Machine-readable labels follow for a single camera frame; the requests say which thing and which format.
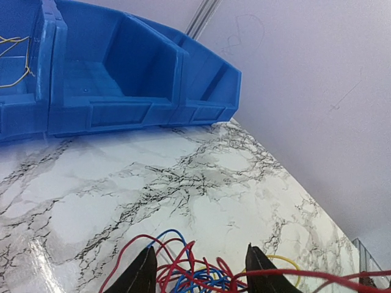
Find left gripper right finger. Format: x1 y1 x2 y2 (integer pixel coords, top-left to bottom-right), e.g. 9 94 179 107
246 243 303 293

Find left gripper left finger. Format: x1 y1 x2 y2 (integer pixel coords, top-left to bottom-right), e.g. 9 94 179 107
106 246 157 293

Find coloured wire bundle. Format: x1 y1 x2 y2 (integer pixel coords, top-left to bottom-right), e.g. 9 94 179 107
99 229 391 293

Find yellow wires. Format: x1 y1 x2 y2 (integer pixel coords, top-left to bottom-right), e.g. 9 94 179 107
0 35 35 89

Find right blue storage bin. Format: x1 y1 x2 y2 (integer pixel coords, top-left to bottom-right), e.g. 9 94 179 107
139 17 242 126

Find blue storage bin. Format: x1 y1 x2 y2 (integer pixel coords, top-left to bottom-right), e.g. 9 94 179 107
48 1 187 136
1 1 55 141
139 17 242 126

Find middle blue storage bin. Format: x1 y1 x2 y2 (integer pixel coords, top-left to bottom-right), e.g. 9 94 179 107
48 1 187 136

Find left blue storage bin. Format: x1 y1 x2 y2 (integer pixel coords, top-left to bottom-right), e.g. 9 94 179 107
1 1 55 141

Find right aluminium corner post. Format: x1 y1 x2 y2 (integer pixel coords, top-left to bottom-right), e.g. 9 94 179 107
185 0 222 40

